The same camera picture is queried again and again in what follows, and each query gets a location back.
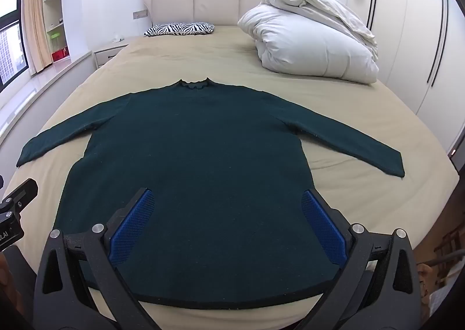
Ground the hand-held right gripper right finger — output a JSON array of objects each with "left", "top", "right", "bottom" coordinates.
[{"left": 294, "top": 190, "right": 423, "bottom": 330}]

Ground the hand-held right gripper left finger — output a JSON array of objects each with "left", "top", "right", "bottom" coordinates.
[{"left": 33, "top": 188, "right": 160, "bottom": 330}]

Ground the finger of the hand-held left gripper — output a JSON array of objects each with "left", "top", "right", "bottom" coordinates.
[{"left": 3, "top": 178, "right": 39, "bottom": 208}]

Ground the dark green sweater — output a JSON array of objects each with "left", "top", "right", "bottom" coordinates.
[{"left": 16, "top": 77, "right": 405, "bottom": 307}]

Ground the bed with beige sheet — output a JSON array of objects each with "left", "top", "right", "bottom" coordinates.
[{"left": 0, "top": 26, "right": 459, "bottom": 330}]

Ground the white window sill bench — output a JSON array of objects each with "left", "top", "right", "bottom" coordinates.
[{"left": 0, "top": 50, "right": 96, "bottom": 144}]

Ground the wooden furniture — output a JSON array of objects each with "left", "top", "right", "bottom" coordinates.
[{"left": 416, "top": 234, "right": 465, "bottom": 316}]

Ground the black framed window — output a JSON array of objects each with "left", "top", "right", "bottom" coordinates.
[{"left": 0, "top": 0, "right": 30, "bottom": 88}]

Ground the white nightstand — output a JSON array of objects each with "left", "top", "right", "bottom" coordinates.
[{"left": 94, "top": 40, "right": 129, "bottom": 69}]

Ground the beige curtain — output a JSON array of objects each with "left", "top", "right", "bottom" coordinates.
[{"left": 22, "top": 0, "right": 53, "bottom": 75}]

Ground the white pillow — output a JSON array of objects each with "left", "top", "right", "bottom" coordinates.
[{"left": 237, "top": 0, "right": 379, "bottom": 84}]

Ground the zebra print pillow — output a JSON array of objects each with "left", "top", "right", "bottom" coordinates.
[{"left": 143, "top": 21, "right": 215, "bottom": 37}]

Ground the white wardrobe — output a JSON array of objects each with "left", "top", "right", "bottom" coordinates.
[{"left": 347, "top": 0, "right": 465, "bottom": 158}]

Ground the white wall shelf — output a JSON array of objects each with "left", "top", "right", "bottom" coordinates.
[{"left": 43, "top": 0, "right": 70, "bottom": 62}]

